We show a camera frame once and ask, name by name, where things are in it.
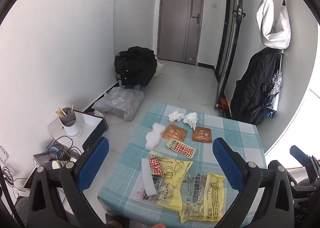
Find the crumpled white cloth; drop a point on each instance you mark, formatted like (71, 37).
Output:
(98, 113)

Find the yellow clear plastic wrapper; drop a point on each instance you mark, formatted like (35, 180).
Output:
(215, 193)

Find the white roll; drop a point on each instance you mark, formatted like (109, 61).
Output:
(56, 164)

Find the teal checked tablecloth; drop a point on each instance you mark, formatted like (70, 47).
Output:
(225, 128)

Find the black backpack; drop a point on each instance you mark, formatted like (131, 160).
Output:
(252, 87)

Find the white foam piece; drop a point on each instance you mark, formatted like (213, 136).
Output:
(153, 138)

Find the blue box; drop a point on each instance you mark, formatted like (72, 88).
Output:
(132, 86)

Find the black jacket pile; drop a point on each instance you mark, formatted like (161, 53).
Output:
(136, 65)

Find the black framed glass door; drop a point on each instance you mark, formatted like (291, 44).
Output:
(231, 42)

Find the blue bowl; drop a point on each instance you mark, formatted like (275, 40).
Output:
(53, 149)

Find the bundle of wooden chopsticks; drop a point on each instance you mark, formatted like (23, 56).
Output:
(60, 113)

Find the white tissue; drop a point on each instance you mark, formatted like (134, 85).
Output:
(176, 116)
(191, 119)

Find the grey door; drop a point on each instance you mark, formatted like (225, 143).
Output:
(175, 17)

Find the large red checked packet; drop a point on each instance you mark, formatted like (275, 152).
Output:
(181, 148)

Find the white box with black side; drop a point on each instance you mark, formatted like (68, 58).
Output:
(87, 125)

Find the brown snack packet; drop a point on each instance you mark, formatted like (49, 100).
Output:
(175, 133)
(202, 134)

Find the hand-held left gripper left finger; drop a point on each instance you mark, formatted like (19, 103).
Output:
(93, 163)

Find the silver folded umbrella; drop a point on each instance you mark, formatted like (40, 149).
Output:
(275, 85)

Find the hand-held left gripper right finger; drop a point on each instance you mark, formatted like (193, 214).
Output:
(226, 165)

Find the brown cardboard piece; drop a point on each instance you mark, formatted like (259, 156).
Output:
(117, 75)

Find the grey plastic parcel bag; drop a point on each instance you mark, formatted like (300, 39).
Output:
(117, 103)

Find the white hanging bag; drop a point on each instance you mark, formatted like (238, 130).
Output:
(272, 22)

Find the orange tool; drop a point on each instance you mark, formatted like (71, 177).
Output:
(222, 103)

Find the yellow patterned wrapper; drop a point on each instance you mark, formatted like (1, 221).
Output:
(172, 170)

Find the small grey open box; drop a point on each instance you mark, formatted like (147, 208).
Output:
(41, 159)

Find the white utensil holder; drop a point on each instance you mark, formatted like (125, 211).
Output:
(71, 128)

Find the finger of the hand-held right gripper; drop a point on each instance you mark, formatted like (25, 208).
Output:
(298, 151)

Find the small red checked packet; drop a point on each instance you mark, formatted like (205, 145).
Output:
(156, 166)

